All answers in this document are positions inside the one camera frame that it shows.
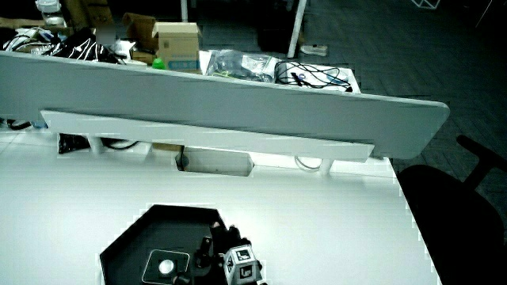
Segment person's right hand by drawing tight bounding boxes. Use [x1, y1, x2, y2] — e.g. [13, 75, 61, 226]
[173, 221, 268, 285]

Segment black square speaker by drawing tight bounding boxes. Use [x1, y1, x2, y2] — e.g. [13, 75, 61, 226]
[141, 249, 191, 285]

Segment black hexagonal plate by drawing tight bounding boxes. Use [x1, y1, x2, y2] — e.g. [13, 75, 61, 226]
[98, 203, 238, 285]

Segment white desk shelf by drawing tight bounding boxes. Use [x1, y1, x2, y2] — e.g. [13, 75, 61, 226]
[40, 109, 375, 177]

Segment grey desk divider panel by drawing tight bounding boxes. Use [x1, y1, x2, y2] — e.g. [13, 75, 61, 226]
[0, 50, 452, 161]

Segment clear plastic bag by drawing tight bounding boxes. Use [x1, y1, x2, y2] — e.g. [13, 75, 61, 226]
[204, 48, 279, 84]

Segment black crinkled bag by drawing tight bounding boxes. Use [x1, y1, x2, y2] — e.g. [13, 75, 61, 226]
[57, 133, 92, 155]

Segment black office chair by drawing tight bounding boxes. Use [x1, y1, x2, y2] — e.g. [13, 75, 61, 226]
[395, 134, 507, 285]

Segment white tray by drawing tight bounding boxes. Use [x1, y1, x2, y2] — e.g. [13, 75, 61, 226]
[273, 62, 362, 95]

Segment white shoe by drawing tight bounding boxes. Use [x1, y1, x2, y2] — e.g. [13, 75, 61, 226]
[299, 43, 330, 58]

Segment cardboard box with blue label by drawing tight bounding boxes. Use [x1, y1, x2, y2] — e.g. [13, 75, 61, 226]
[151, 21, 203, 73]

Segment open brown cardboard box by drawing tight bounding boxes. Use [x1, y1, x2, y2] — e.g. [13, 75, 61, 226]
[121, 12, 159, 52]

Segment black white striped bag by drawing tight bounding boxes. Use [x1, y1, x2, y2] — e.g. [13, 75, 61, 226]
[46, 26, 120, 64]

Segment large brown cardboard box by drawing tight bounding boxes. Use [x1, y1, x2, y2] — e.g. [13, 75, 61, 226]
[63, 0, 115, 29]

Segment clear plastic container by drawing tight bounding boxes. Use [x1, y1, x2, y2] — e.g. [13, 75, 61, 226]
[34, 0, 67, 27]

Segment white coiled cable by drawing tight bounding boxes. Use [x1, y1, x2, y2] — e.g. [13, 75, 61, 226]
[293, 155, 322, 173]

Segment black cable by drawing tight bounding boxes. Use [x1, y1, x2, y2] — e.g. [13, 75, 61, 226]
[5, 118, 33, 131]
[100, 137, 141, 151]

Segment black tangled cables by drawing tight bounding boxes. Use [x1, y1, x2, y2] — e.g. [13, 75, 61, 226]
[274, 60, 354, 93]

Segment white wire frame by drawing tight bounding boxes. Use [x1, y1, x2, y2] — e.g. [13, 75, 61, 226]
[410, 0, 442, 10]

